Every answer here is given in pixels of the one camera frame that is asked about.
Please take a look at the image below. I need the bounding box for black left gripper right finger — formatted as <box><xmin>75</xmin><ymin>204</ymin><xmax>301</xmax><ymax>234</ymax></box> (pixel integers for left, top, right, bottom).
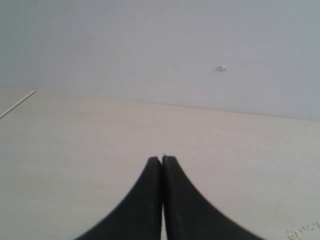
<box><xmin>162</xmin><ymin>155</ymin><xmax>261</xmax><ymax>240</ymax></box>

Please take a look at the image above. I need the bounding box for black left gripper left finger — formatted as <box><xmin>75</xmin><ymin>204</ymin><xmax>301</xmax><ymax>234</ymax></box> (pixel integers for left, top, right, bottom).
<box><xmin>77</xmin><ymin>156</ymin><xmax>163</xmax><ymax>240</ymax></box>

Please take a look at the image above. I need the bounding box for pile of beans and rice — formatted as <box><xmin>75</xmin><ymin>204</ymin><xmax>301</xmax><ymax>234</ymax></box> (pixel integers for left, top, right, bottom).
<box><xmin>286</xmin><ymin>220</ymin><xmax>320</xmax><ymax>240</ymax></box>

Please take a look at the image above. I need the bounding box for small white wall fixture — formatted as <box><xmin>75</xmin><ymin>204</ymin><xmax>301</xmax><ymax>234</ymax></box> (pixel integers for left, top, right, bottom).
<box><xmin>217</xmin><ymin>65</ymin><xmax>228</xmax><ymax>72</ymax></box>

